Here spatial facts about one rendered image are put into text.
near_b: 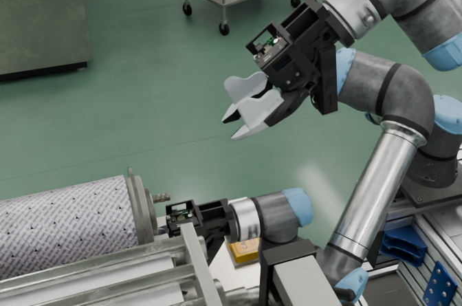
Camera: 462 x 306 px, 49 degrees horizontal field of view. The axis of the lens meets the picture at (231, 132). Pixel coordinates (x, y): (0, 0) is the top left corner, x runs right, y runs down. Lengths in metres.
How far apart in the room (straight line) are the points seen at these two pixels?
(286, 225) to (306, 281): 0.50
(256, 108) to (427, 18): 0.25
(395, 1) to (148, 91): 2.81
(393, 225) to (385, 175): 0.59
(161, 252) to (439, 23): 0.46
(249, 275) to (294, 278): 0.68
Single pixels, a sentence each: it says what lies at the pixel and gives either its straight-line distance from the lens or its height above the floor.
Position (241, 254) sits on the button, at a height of 0.92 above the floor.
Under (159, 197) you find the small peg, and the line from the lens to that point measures 0.78.
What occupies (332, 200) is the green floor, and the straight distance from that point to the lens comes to 2.63.
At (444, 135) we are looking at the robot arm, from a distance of 1.47.
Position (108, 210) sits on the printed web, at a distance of 0.74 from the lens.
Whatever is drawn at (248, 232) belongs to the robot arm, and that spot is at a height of 1.11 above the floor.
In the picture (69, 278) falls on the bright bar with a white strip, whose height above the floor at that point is 1.45.
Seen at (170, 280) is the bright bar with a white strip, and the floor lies 1.45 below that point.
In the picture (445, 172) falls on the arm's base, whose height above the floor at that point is 0.87.
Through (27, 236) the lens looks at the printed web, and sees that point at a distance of 0.74.
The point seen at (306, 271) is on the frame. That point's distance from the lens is 0.48.
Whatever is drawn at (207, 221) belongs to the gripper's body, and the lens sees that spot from 0.93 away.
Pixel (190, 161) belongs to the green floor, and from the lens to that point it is 2.81.
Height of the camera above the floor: 1.82
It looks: 37 degrees down
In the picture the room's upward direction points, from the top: straight up
